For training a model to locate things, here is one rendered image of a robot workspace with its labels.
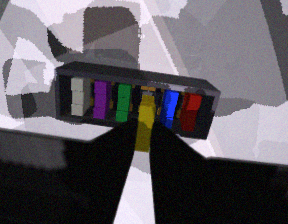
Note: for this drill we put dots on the yellow fuse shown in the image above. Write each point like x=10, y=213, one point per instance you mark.
x=146, y=119

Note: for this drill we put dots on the blue fuse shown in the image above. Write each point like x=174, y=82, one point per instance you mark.
x=168, y=107

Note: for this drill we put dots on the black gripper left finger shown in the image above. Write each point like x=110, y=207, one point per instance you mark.
x=92, y=172

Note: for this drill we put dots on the green fuse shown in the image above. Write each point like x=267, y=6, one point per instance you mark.
x=123, y=105

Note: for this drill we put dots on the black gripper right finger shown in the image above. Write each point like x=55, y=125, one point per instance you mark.
x=186, y=184

